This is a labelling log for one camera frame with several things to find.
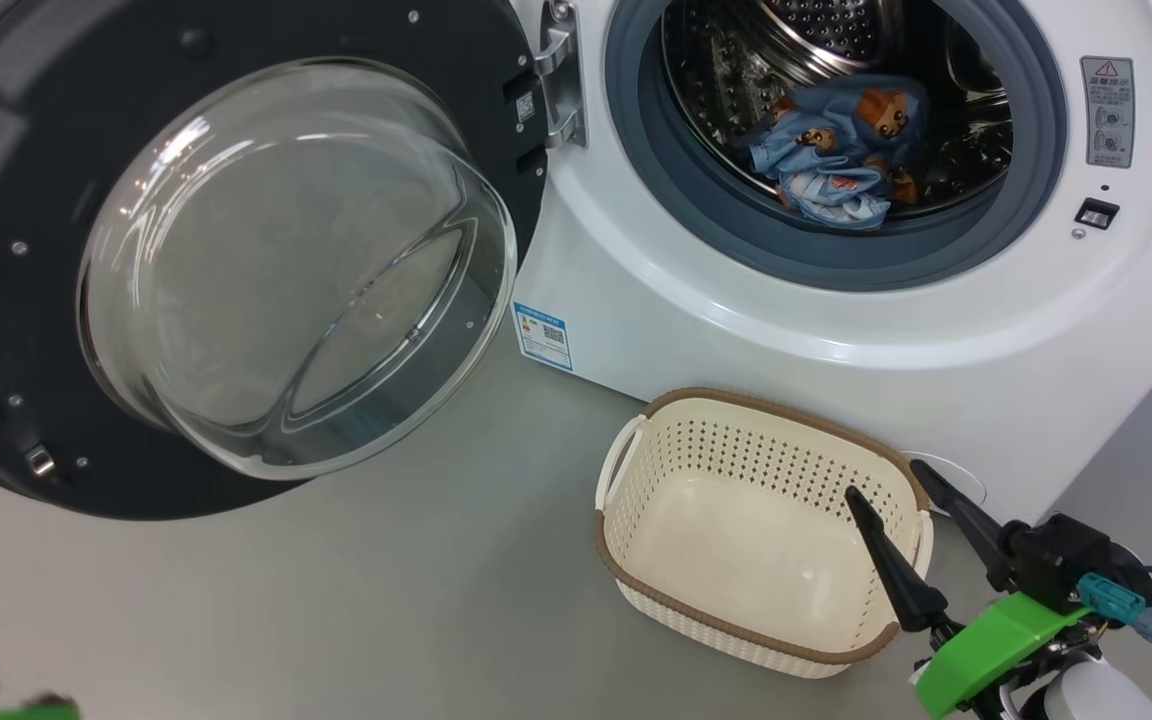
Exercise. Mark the black door lock slot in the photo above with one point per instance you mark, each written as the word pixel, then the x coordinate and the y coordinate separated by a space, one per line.
pixel 1097 214

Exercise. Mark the black round glass washer door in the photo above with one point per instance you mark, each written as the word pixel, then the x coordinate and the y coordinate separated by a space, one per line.
pixel 36 150

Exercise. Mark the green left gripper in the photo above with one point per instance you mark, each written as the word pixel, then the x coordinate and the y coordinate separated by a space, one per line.
pixel 6 712

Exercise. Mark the cream perforated laundry basket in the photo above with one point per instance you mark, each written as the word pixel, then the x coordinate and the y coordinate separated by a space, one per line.
pixel 736 540

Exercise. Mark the blue bear-print garment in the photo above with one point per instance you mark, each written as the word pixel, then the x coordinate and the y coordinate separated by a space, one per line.
pixel 836 125
pixel 836 200

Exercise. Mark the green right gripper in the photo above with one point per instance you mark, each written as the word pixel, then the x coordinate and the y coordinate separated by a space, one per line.
pixel 996 640

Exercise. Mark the grey warning sticker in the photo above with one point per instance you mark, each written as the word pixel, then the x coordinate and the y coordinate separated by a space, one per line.
pixel 1107 110

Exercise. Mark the metal door hinge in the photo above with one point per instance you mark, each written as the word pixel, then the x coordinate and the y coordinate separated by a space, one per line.
pixel 561 90

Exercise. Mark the blue energy label sticker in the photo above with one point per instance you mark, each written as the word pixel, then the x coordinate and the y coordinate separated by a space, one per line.
pixel 543 337

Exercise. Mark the round white filter cover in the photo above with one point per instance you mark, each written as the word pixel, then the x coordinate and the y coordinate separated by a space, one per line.
pixel 966 480

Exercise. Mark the white front-load washing machine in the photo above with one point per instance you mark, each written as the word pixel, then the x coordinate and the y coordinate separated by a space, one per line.
pixel 936 330

